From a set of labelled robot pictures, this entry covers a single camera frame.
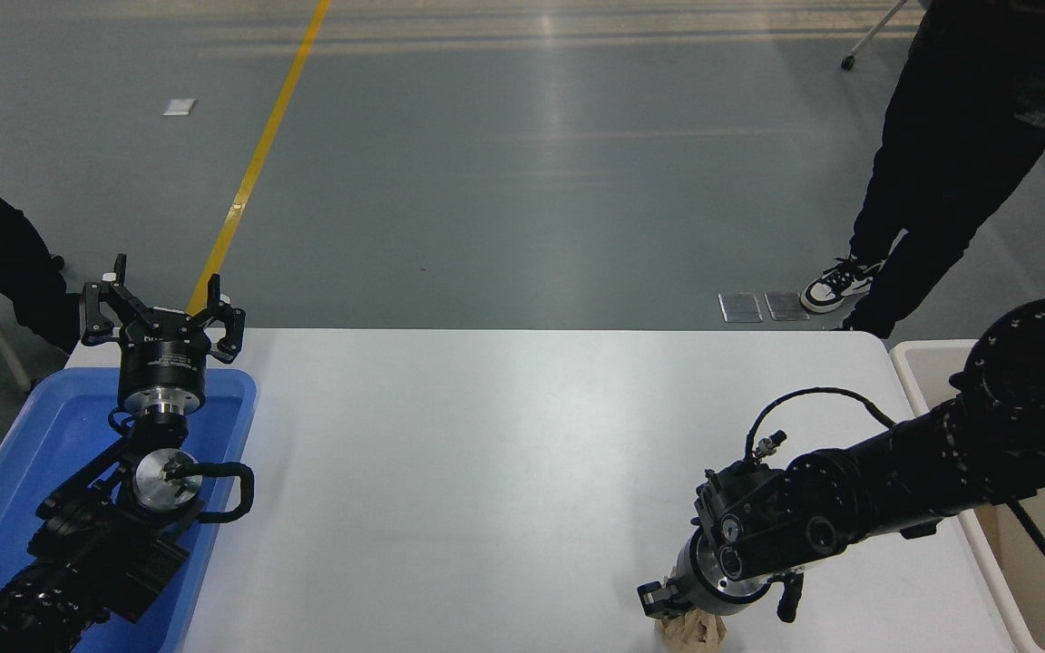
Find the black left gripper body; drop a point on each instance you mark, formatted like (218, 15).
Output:
(162, 356)

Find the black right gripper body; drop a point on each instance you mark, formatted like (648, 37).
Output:
(713, 606)

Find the tan paper ball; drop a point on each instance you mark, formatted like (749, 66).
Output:
(690, 635)

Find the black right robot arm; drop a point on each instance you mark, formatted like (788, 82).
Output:
(940, 462)

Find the blue plastic tray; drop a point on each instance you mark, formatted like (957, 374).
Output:
(33, 435)

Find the small white floor tag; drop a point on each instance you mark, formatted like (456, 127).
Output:
(180, 106)

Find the silver floor plate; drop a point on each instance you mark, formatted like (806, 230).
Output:
(786, 305)
(741, 307)

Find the large pale bin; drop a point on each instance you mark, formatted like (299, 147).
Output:
(917, 372)

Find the standing person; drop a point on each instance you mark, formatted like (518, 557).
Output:
(958, 136)

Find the white wheeled office chair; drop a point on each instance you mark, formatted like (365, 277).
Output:
(872, 34)

